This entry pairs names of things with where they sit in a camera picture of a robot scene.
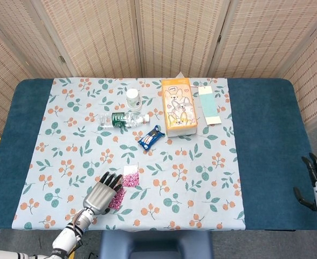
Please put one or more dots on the orange corgi tissue pack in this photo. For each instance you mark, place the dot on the orange corgi tissue pack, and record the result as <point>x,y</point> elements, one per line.
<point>178,108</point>

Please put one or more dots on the brass screen hinge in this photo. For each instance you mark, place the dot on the brass screen hinge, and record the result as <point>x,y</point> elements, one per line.
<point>62,58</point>

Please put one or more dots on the leaf and fruit tablecloth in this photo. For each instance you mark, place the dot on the leaf and fruit tablecloth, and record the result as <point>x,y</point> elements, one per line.
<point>174,175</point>

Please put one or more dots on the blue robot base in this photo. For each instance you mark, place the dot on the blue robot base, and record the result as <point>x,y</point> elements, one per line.
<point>155,245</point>

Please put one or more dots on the dark screen hinge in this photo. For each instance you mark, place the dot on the dark screen hinge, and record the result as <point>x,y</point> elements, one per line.
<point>219,37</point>

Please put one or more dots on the teal and cream bookmark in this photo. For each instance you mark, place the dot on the teal and cream bookmark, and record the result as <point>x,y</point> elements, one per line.
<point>209,105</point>

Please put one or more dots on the woven folding screen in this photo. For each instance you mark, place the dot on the woven folding screen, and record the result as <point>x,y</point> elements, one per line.
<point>172,35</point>

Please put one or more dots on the blue cookie packet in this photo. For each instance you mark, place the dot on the blue cookie packet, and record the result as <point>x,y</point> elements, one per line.
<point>150,138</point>

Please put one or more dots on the red-pink patterned card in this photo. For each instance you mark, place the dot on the red-pink patterned card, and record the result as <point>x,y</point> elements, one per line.
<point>131,178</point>
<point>118,199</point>

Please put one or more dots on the white floral paper cup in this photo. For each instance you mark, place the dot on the white floral paper cup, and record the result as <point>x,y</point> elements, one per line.
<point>133,101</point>

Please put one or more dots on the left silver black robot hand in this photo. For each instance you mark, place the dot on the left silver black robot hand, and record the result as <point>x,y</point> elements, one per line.
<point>99,197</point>

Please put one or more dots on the clear green-label water bottle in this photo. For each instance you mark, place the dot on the clear green-label water bottle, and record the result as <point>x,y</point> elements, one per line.
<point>120,120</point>

